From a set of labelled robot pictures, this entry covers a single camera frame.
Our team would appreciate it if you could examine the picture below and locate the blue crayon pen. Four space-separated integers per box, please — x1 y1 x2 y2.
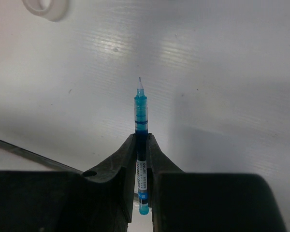
134 79 149 215

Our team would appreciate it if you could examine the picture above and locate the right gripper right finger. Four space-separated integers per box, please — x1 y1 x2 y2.
146 134 287 232

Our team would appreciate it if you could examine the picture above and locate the small clear tape roll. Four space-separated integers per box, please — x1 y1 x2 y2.
22 0 70 22

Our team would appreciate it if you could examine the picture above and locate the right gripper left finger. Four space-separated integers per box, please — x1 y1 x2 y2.
0 134 136 232

